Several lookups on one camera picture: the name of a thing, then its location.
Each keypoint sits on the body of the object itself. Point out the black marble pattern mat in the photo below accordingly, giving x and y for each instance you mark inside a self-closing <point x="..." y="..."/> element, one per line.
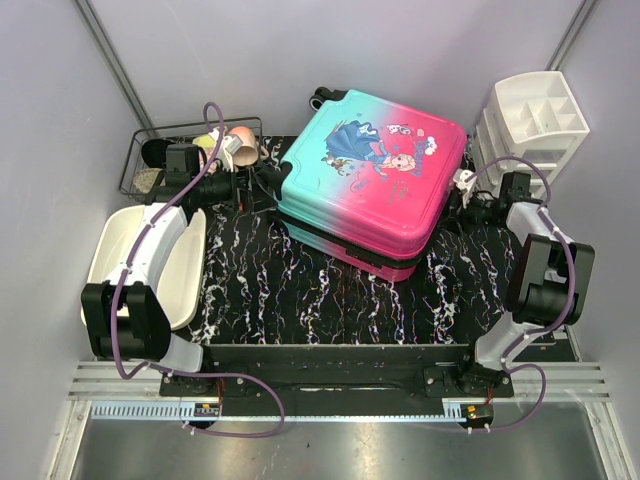
<point x="259" y="286"/>

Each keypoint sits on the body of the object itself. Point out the aluminium frame rail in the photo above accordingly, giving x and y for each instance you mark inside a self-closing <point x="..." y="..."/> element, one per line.
<point x="151" y="397"/>

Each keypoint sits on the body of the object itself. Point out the speckled grey plate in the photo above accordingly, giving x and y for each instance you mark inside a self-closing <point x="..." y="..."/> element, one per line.
<point x="145" y="180"/>

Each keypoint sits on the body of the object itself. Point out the white drawer organizer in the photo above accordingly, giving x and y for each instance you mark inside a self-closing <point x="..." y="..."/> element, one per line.
<point x="531" y="122"/>

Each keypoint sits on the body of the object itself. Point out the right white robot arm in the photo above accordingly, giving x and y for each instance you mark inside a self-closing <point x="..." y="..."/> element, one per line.
<point x="547" y="288"/>

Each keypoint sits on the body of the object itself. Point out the black wire dish rack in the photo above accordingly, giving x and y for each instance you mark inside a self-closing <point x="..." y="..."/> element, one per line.
<point x="176" y="133"/>

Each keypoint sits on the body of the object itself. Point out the white plastic basin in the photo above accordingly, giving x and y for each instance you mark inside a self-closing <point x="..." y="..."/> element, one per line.
<point x="179" y="285"/>

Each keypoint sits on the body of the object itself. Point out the black bowl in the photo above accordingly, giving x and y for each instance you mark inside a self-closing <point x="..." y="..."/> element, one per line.
<point x="153" y="152"/>

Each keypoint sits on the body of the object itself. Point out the pink and teal kids suitcase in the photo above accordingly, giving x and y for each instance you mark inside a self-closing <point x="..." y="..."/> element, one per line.
<point x="368" y="180"/>

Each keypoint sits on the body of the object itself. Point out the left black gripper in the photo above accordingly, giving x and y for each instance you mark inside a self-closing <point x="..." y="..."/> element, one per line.
<point x="247" y="197"/>

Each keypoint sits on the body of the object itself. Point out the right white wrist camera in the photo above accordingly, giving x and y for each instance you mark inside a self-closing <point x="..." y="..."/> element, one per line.
<point x="464" y="181"/>

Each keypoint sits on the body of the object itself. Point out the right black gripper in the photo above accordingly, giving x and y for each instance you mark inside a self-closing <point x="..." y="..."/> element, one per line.
<point x="461" y="213"/>

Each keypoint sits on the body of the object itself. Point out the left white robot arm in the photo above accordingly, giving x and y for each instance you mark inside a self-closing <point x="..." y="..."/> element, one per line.
<point x="123" y="316"/>

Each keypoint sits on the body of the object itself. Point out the plain pink mug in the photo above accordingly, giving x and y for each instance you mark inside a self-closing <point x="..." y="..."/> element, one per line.
<point x="249" y="151"/>

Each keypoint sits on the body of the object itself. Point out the yellow mug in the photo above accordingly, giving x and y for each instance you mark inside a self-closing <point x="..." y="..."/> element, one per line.
<point x="207" y="143"/>

